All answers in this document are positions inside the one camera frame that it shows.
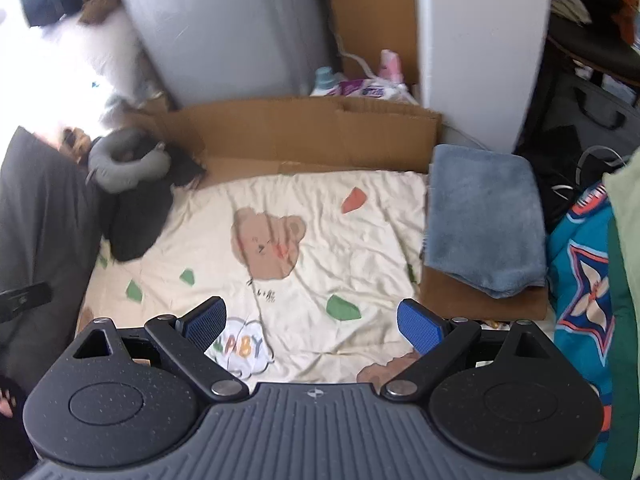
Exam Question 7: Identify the pink refill pouch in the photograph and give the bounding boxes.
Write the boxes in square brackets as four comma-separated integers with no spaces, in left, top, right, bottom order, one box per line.
[378,48,406,84]

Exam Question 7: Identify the brown folded garment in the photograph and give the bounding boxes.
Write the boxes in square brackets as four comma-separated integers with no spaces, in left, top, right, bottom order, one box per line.
[416,264,552,323]

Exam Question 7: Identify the white purple detergent bag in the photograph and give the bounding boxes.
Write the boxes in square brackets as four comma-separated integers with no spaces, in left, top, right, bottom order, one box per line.
[336,76,417,104]

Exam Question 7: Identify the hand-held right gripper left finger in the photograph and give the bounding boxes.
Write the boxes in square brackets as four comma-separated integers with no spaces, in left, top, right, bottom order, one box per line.
[55,296,250,402]

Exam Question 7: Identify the teal printed blanket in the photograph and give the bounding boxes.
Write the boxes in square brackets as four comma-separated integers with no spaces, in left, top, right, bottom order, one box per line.
[544,181,627,462]

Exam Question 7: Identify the brown teddy bear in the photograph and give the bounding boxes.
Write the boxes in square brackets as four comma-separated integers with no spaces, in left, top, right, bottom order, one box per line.
[59,126,92,162]

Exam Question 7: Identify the white plastic bag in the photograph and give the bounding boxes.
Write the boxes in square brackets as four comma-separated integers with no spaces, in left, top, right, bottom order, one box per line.
[74,9,147,107]

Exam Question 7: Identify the black bag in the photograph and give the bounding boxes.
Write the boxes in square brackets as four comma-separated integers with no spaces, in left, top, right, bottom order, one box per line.
[514,71,640,234]

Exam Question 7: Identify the black paw print cloth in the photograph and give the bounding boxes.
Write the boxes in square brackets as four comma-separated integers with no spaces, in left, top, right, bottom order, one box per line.
[0,374,32,462]

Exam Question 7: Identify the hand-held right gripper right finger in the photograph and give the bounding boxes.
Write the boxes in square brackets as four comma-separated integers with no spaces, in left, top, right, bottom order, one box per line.
[381,298,571,402]

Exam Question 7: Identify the blue jeans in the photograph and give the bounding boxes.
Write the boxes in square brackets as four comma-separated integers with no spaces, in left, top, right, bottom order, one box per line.
[421,143,549,301]

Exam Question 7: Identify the tall cardboard sheet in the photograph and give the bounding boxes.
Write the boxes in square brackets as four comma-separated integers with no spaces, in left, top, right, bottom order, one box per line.
[320,0,422,92]

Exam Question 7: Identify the black garment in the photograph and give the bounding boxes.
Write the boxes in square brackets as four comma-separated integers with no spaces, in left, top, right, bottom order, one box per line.
[106,139,209,264]

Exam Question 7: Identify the thick white cable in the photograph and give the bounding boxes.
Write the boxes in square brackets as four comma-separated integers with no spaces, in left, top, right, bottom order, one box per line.
[334,34,382,79]

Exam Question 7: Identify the thin white cable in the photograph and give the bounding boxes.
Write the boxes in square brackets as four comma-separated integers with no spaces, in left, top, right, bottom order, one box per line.
[549,144,632,197]

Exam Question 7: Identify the grey neck pillow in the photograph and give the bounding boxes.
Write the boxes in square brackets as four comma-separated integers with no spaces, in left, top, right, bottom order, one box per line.
[85,126,172,194]

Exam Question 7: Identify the dark grey duvet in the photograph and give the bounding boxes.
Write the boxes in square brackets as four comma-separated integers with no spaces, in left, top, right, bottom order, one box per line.
[0,126,117,392]

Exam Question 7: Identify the black chair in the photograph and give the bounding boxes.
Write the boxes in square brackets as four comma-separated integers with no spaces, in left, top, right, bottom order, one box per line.
[546,14,640,92]

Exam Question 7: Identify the cream printed bedsheet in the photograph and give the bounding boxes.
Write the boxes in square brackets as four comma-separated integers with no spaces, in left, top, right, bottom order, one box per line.
[74,169,557,392]

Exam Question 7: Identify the white detergent bottle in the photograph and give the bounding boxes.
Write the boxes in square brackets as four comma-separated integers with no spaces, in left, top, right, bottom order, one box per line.
[309,66,342,98]

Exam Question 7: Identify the folded cardboard sheet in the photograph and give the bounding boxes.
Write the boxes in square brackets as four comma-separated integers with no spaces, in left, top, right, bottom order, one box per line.
[124,94,444,192]

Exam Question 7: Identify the grey plastic-wrapped cabinet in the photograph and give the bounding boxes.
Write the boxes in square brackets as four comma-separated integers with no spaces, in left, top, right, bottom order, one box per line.
[106,0,347,109]

